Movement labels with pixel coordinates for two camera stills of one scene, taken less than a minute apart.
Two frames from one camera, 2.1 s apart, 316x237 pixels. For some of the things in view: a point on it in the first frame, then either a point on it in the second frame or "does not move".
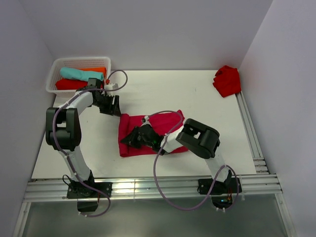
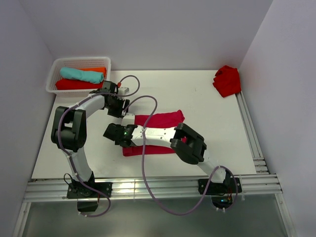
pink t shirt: x=164 y=122 does not move
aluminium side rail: x=259 y=164 does not move
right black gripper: x=131 y=138 to x=119 y=126
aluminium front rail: x=48 y=190 does not move
